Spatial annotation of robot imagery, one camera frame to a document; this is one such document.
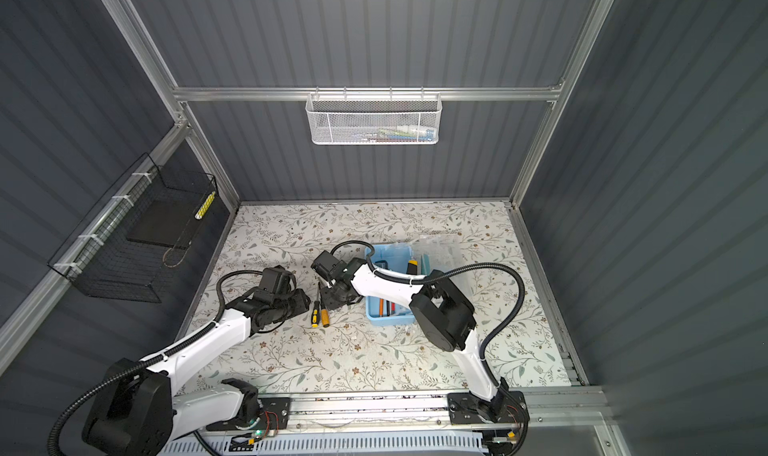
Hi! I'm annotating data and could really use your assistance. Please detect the blue plastic tool box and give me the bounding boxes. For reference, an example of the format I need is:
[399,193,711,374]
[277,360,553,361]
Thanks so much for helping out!
[353,242,421,327]

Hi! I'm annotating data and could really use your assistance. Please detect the yellow black ratchet screwdriver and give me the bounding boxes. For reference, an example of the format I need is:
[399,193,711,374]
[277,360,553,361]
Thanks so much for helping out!
[406,259,420,276]

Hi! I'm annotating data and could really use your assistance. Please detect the small yellow black screwdriver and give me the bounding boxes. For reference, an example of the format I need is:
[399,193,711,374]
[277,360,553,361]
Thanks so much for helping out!
[311,289,321,328]

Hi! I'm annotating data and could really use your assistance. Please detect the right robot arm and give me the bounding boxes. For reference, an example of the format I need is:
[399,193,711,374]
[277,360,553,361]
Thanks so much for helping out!
[311,251,500,402]

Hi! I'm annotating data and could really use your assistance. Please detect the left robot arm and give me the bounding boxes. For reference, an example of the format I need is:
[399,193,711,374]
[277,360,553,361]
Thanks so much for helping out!
[82,266,310,455]

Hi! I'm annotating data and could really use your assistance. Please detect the yellow marker in basket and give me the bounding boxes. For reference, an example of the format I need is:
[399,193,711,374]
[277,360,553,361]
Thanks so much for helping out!
[194,191,217,220]

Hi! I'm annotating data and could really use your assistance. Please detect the black foam pad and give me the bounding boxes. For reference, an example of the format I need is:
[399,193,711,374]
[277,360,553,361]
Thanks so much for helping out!
[126,200,202,249]

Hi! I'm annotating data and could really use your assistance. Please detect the items in white basket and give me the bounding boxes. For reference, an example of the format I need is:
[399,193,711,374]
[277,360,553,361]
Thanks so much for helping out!
[351,125,438,143]

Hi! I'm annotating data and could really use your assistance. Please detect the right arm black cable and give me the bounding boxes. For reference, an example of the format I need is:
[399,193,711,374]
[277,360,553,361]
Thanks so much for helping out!
[329,239,527,391]

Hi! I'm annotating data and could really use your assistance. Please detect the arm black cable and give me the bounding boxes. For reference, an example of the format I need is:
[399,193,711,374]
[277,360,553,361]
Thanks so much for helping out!
[46,268,283,456]
[329,239,527,391]

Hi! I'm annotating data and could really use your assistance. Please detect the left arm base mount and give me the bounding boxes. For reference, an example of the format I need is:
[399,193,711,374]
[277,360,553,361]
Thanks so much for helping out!
[205,397,291,431]

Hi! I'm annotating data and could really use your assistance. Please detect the black wire basket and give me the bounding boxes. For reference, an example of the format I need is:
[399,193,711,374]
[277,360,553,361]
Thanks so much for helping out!
[48,156,218,303]

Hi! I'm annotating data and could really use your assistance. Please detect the white perforated cable duct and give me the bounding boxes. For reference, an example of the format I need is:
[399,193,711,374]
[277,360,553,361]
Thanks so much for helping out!
[155,431,493,456]

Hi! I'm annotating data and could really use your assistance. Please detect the white wire mesh basket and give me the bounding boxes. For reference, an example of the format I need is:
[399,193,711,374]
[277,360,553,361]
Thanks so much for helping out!
[305,94,443,146]

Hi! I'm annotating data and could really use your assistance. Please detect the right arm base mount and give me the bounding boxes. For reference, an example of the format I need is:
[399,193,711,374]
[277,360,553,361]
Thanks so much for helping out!
[446,391,530,425]

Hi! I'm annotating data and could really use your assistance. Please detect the aluminium front rail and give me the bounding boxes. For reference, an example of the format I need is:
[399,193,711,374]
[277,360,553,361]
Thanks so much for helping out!
[125,392,607,437]

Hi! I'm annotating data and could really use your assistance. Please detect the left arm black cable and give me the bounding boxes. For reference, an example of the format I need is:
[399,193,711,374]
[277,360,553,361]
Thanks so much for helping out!
[46,268,283,456]

